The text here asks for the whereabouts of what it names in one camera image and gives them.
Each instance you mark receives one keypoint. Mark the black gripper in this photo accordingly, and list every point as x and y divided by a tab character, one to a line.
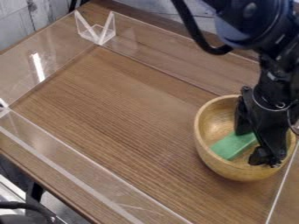
256	117

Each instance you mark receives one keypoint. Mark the green rectangular block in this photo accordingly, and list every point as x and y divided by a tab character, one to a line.
232	145

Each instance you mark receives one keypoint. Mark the brown wooden bowl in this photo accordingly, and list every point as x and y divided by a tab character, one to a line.
212	124

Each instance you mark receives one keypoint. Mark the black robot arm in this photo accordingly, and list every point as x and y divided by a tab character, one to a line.
264	26

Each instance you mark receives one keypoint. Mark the black metal table leg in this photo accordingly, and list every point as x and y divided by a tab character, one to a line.
36	192

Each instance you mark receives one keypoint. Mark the clear acrylic corner bracket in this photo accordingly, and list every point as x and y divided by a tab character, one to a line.
99	34

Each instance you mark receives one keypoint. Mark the clear acrylic barrier wall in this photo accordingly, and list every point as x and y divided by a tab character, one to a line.
97	123

